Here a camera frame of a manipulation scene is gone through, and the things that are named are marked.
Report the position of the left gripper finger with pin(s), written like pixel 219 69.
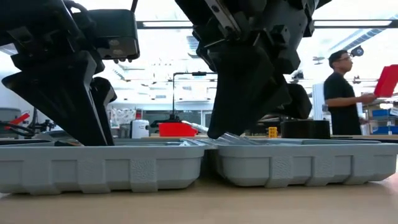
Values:
pixel 62 99
pixel 104 99

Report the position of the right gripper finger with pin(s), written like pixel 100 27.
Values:
pixel 242 99
pixel 297 104

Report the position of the small yellow bit holder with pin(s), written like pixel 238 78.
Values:
pixel 272 132

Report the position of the slim silver metal tool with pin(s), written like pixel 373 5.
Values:
pixel 194 126

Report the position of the grey plastic tool case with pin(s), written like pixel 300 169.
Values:
pixel 102 168

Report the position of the black background robot arm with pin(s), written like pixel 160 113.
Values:
pixel 43 126

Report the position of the red hand tool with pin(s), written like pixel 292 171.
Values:
pixel 18 119

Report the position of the black box on table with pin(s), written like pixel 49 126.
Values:
pixel 306 129

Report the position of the person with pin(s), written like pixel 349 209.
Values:
pixel 342 99

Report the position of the white canister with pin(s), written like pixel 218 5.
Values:
pixel 140 128

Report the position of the red plastic bin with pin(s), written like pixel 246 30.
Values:
pixel 177 129

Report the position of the blue storage bins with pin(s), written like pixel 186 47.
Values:
pixel 385 121

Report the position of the red flat lid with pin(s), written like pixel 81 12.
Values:
pixel 387 81

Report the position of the black ceiling camera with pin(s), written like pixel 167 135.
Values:
pixel 297 76
pixel 357 51

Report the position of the black aluminium table frame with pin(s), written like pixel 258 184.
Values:
pixel 18 141

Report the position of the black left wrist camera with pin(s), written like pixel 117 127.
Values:
pixel 115 34

